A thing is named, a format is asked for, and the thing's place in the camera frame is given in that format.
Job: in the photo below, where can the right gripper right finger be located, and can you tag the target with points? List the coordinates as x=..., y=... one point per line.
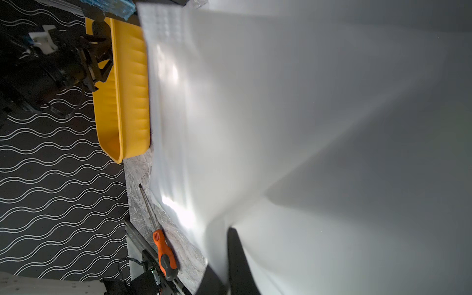
x=241, y=281

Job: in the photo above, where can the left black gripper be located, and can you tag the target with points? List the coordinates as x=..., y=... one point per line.
x=74, y=61

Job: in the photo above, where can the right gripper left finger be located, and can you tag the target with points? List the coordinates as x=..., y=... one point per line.
x=210, y=284

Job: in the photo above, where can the yellow plastic tray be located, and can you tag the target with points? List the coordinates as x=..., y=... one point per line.
x=121, y=104

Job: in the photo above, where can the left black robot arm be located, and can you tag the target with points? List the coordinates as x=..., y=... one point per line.
x=25, y=86

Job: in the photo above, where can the black yellow toolbox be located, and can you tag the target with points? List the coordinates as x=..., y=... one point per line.
x=125, y=11

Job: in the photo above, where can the orange handled screwdriver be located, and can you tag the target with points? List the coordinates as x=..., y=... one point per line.
x=166, y=258

